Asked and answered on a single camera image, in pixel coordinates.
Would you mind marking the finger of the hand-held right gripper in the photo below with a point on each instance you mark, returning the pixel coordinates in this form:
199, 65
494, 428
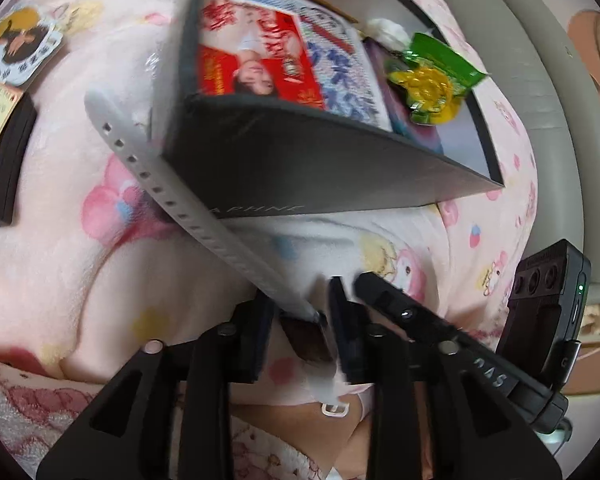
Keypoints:
385, 297

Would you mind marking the black rectangular frame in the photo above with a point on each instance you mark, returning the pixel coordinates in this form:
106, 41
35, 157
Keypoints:
15, 180

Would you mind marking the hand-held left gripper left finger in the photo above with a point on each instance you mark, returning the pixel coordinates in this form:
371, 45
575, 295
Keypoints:
262, 332

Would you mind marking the white sticker with yellow circle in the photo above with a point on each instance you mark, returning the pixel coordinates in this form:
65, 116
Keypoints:
20, 40

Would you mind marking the grey bed frame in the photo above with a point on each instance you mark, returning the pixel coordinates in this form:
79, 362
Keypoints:
530, 85

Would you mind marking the pink patterned white cloth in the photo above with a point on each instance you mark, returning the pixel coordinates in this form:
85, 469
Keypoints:
20, 410

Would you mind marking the green corn candy packet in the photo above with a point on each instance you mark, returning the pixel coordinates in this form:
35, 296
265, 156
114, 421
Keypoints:
430, 85

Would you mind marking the pink cartoon printed blanket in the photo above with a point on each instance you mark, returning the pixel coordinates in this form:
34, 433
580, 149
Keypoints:
80, 270

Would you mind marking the red printed packet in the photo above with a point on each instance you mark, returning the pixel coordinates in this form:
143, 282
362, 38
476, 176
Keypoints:
230, 67

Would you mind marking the black cardboard box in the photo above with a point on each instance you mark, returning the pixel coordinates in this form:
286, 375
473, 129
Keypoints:
290, 160

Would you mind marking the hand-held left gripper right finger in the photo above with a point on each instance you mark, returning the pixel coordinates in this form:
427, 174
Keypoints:
345, 332

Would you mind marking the white fluffy pompom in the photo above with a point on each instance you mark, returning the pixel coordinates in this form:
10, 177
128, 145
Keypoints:
387, 32

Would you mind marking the blue white printed packet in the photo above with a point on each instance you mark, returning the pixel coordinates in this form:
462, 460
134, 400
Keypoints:
350, 65

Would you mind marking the purple small box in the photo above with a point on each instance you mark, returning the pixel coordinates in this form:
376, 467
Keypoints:
405, 132

